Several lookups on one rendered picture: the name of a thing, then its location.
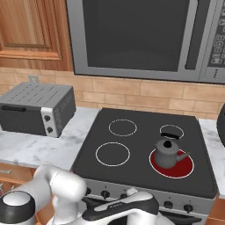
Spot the grey metal kettle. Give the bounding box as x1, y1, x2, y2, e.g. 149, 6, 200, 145
153, 132, 192, 170

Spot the black hob stove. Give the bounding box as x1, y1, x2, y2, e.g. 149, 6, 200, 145
71, 107, 220, 225

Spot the grey toaster oven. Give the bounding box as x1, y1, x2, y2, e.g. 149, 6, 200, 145
0, 81, 77, 139

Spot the dark glass microwave door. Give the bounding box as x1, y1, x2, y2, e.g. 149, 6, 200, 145
66, 0, 199, 81

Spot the grey microwave oven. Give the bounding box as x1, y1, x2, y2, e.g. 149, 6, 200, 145
65, 0, 225, 85

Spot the dark rounded appliance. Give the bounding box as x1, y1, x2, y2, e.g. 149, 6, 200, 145
215, 102, 225, 142

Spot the wooden drawer front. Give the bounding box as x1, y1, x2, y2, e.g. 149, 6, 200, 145
0, 163, 39, 185

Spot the wooden cupboard door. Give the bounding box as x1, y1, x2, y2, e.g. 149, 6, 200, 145
0, 0, 74, 72

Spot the grey wall socket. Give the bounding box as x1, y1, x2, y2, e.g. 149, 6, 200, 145
27, 75, 40, 84

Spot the black toaster oven handle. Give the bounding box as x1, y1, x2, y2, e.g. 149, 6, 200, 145
1, 105, 27, 113

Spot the dark microwave door handle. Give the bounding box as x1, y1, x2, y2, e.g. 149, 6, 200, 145
185, 0, 212, 70

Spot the black oven door handle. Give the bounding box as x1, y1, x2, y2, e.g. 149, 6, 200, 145
159, 210, 204, 225

